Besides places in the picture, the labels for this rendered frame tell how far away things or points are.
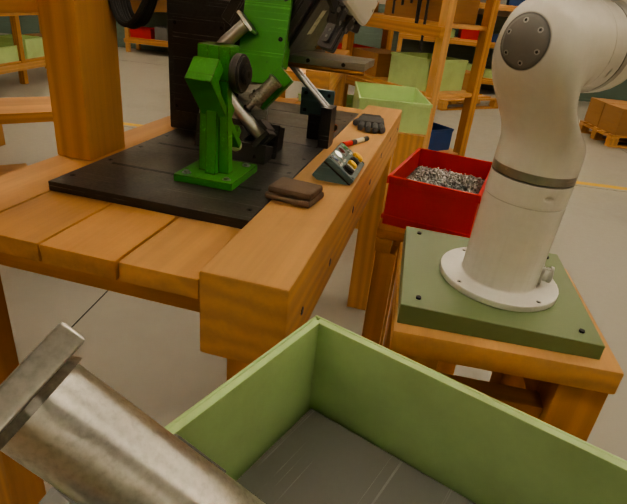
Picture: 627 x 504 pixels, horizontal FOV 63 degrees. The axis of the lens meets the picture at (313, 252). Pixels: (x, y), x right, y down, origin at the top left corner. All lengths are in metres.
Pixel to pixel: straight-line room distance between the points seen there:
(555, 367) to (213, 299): 0.50
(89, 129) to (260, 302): 0.69
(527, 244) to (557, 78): 0.24
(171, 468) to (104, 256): 0.70
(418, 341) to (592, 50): 0.43
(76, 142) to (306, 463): 0.96
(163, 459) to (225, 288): 0.60
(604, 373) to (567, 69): 0.41
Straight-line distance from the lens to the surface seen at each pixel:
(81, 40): 1.26
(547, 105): 0.72
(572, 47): 0.70
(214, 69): 1.02
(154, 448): 0.17
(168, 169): 1.18
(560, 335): 0.81
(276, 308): 0.74
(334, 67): 1.38
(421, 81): 3.98
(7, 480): 1.41
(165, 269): 0.81
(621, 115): 7.04
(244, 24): 1.30
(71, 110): 1.30
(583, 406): 0.87
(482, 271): 0.84
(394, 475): 0.57
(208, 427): 0.46
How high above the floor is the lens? 1.27
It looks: 27 degrees down
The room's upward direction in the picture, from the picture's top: 6 degrees clockwise
